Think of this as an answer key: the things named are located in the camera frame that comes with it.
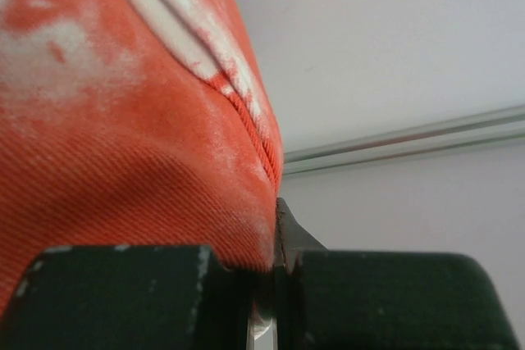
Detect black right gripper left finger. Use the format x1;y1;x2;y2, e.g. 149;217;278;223
1;245;251;349

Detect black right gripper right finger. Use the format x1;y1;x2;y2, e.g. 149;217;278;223
273;199;519;349

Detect orange trousers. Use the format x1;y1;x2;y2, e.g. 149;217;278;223
1;0;283;304

